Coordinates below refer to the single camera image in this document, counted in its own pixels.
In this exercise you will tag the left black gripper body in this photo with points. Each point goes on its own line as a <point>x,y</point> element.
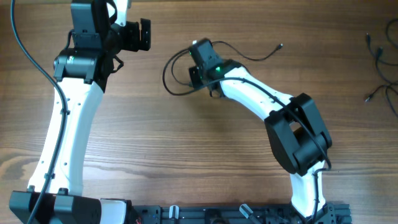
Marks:
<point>131,41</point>

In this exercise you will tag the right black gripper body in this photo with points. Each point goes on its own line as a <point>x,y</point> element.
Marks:
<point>193,73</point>

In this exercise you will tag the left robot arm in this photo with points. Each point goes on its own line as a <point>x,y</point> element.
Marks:
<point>81,70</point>

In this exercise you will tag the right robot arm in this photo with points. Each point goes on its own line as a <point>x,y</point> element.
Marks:
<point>297,135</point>

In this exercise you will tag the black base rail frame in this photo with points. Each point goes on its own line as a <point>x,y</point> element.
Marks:
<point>269,214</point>

